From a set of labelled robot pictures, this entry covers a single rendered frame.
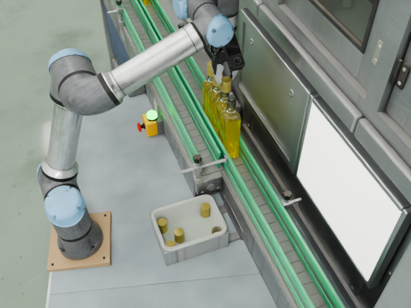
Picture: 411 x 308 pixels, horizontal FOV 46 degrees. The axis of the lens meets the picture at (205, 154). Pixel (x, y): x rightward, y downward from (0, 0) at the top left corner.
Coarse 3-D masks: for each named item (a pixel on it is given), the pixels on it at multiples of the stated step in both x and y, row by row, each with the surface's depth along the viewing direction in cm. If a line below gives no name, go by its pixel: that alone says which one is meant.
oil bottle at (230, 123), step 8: (224, 112) 162; (224, 120) 163; (232, 120) 162; (240, 120) 164; (224, 128) 165; (232, 128) 165; (224, 136) 167; (232, 136) 168; (224, 144) 170; (232, 144) 171; (232, 152) 174
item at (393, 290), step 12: (408, 252) 49; (408, 264) 50; (396, 276) 52; (408, 276) 50; (384, 288) 56; (396, 288) 53; (408, 288) 51; (384, 300) 56; (396, 300) 54; (408, 300) 52
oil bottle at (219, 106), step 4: (216, 100) 167; (220, 100) 166; (216, 104) 167; (220, 104) 165; (224, 104) 165; (216, 108) 168; (220, 108) 165; (224, 108) 165; (216, 112) 170; (220, 112) 166; (216, 116) 171; (220, 116) 167; (216, 120) 172; (216, 124) 173; (216, 128) 175
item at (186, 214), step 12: (180, 204) 168; (192, 204) 170; (216, 204) 167; (156, 216) 166; (168, 216) 169; (180, 216) 172; (192, 216) 172; (216, 216) 167; (156, 228) 161; (168, 228) 169; (192, 228) 169; (204, 228) 169; (168, 240) 166; (192, 240) 158; (204, 240) 158
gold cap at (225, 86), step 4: (224, 76) 160; (228, 76) 160; (224, 80) 158; (228, 80) 158; (224, 84) 158; (228, 84) 159; (224, 88) 160; (228, 88) 160; (224, 92) 161; (228, 92) 161
